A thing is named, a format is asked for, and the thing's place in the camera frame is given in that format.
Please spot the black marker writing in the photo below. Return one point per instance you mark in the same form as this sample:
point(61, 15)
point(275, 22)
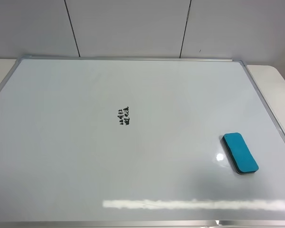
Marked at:
point(123, 116)

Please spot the blue whiteboard eraser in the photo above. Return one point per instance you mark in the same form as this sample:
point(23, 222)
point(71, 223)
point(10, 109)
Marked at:
point(239, 153)

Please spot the white whiteboard with aluminium frame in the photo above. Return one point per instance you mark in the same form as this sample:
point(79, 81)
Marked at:
point(66, 162)

